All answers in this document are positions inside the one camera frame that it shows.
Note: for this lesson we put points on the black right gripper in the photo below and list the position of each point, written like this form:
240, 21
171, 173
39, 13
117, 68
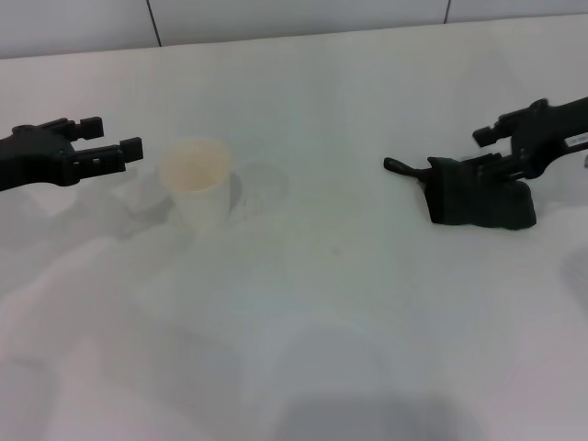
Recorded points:
546, 133

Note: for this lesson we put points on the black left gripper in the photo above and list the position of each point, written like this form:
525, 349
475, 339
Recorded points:
32, 158

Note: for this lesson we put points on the dark blue rag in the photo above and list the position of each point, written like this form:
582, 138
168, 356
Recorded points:
478, 202

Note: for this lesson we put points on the white paper cup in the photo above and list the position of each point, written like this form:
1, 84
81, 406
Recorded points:
197, 184

